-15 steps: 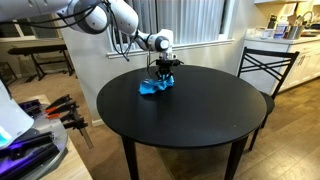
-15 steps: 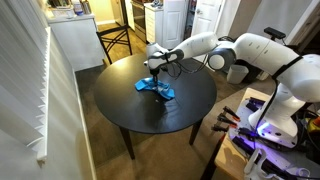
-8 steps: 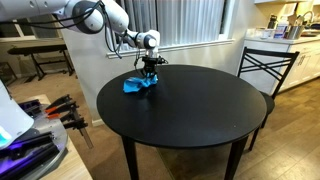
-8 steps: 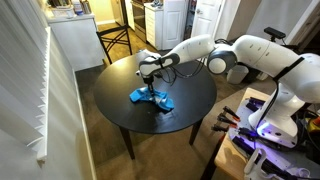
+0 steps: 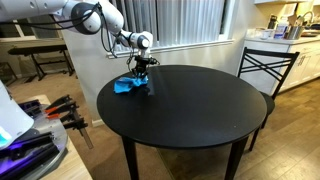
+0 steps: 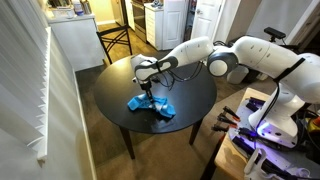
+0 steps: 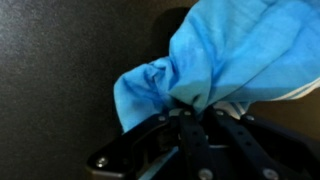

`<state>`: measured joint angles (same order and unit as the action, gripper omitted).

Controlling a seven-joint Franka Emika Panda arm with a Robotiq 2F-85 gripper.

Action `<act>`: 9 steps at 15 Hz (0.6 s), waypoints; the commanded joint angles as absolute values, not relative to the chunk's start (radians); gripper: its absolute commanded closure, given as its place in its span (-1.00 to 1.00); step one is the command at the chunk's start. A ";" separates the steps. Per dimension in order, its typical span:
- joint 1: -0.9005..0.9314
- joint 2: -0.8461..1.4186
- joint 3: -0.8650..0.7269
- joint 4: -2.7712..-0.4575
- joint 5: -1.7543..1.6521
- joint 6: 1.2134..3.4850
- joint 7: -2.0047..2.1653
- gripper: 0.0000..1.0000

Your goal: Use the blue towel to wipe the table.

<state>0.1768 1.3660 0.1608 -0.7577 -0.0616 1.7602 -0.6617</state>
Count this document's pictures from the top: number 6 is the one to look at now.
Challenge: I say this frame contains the blue lidded plastic container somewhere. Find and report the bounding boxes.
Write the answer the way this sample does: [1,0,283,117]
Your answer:
[72,0,85,17]

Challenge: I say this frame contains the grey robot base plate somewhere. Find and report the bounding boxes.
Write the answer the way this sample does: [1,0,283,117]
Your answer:
[228,96,320,180]

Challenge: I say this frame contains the light wooden robot stand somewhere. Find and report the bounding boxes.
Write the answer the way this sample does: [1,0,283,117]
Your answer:
[214,87,320,180]

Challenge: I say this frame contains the white window blinds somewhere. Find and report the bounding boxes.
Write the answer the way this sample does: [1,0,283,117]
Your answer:
[0,0,52,165]

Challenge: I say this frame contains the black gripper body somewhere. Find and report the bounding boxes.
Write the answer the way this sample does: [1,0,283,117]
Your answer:
[138,78,155,92]

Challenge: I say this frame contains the blue striped towel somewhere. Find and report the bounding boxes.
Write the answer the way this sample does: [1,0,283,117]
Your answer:
[127,93,177,120]

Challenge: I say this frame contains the white box on counter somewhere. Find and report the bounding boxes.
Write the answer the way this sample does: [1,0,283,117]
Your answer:
[51,6,76,20]

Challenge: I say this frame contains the white panel door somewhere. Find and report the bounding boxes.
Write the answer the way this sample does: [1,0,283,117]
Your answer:
[189,0,225,44]

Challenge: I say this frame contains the white trash bin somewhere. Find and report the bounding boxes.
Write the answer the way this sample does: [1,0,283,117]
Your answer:
[227,65,250,85]

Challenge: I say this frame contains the black aluminium rail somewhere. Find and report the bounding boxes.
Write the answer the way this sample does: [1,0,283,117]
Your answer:
[231,135,292,180]

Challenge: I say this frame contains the shiny metal can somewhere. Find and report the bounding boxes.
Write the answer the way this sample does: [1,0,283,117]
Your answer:
[81,0,93,15]

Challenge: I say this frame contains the yellow red emergency stop button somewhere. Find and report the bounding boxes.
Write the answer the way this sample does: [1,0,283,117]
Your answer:
[305,116,320,135]

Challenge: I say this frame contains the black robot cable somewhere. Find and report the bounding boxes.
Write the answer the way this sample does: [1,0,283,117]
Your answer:
[153,60,205,92]

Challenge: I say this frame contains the black clamp with orange tip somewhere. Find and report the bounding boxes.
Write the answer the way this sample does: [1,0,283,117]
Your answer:
[211,123,231,134]
[222,105,241,123]
[217,113,239,130]

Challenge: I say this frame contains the stainless steel oven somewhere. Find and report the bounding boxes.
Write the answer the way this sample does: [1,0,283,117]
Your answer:
[131,0,148,43]

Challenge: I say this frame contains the black camera on tripod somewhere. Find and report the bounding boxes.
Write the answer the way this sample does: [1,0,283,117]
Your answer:
[263,26,287,43]

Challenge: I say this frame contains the white kitchen counter cabinet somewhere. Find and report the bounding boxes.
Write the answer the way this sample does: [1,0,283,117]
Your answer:
[46,13,106,72]

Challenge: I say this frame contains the white drawer cabinet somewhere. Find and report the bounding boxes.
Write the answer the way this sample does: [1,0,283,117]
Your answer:
[144,3,165,51]

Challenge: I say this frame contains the white VR controller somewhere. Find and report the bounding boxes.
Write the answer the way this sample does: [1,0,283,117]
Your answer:
[244,147,312,180]

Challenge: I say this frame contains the round black wooden table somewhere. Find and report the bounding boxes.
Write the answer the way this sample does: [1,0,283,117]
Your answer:
[93,52,218,160]

